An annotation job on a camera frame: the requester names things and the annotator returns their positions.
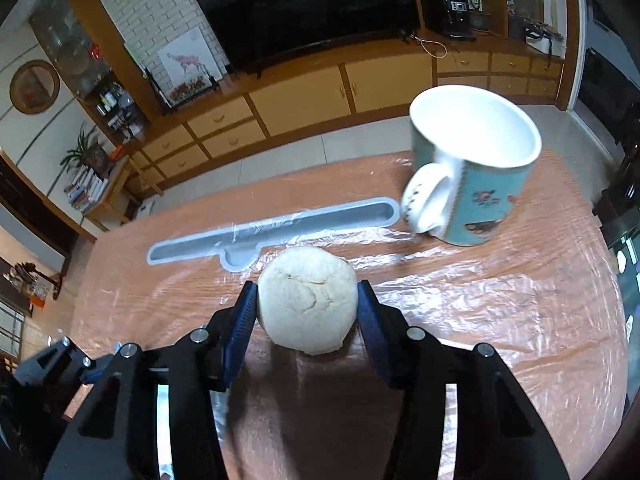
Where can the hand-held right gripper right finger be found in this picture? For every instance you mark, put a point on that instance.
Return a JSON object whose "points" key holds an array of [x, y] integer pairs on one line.
{"points": [[372, 335]]}

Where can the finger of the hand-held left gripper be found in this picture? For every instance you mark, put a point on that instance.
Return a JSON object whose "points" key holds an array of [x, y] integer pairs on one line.
{"points": [[55, 365]]}

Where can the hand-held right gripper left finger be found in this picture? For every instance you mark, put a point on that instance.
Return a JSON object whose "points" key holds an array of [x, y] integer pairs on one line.
{"points": [[240, 330]]}

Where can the round white bun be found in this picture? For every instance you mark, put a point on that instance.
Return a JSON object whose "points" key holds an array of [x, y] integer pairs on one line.
{"points": [[307, 300]]}

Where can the white floor device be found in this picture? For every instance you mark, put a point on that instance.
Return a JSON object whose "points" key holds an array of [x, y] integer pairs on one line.
{"points": [[145, 208]]}

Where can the teal floral mug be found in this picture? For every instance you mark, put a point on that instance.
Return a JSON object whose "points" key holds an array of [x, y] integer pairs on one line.
{"points": [[480, 195]]}

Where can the stack of books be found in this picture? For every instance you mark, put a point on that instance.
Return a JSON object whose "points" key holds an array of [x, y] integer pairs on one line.
{"points": [[85, 190]]}

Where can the wooden side table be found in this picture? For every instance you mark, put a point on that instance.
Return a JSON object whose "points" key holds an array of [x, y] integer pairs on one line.
{"points": [[116, 185]]}

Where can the long-leaf potted plant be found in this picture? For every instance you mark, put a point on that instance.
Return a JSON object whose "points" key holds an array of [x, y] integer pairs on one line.
{"points": [[85, 150]]}

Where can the wooden television cabinet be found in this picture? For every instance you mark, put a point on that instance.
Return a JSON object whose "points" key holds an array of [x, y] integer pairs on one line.
{"points": [[300, 95]]}

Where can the glass display cabinet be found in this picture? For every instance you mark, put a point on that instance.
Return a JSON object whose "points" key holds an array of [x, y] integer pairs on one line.
{"points": [[75, 50]]}

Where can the black flat television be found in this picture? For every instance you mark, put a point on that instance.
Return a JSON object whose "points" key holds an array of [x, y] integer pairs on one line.
{"points": [[300, 10]]}

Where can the black coffee machine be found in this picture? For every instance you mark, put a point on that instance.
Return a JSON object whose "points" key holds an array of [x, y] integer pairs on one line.
{"points": [[455, 10]]}

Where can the white countertop appliance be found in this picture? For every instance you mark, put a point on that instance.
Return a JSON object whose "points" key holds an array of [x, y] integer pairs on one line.
{"points": [[542, 37]]}

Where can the red flower picture frame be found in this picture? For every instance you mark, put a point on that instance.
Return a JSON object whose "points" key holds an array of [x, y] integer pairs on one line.
{"points": [[187, 91]]}

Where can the round wooden wall plaque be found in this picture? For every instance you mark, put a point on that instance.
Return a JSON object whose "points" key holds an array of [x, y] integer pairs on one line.
{"points": [[35, 85]]}

